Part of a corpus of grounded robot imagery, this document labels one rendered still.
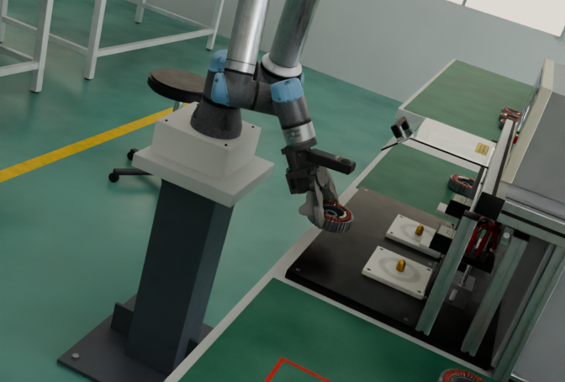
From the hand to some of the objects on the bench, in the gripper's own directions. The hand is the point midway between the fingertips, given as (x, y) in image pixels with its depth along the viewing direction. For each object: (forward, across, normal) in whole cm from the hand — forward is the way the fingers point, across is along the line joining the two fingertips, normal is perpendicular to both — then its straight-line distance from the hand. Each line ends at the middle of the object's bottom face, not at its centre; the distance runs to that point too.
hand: (331, 218), depth 165 cm
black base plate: (+19, -12, +13) cm, 26 cm away
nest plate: (+16, -24, +12) cm, 32 cm away
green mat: (+31, -77, +30) cm, 88 cm away
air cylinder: (+25, 0, +25) cm, 35 cm away
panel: (+31, -12, +34) cm, 47 cm away
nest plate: (+16, 0, +13) cm, 21 cm away
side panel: (+41, +20, +45) cm, 64 cm away
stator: (+30, +34, +30) cm, 54 cm away
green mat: (+31, +52, +31) cm, 68 cm away
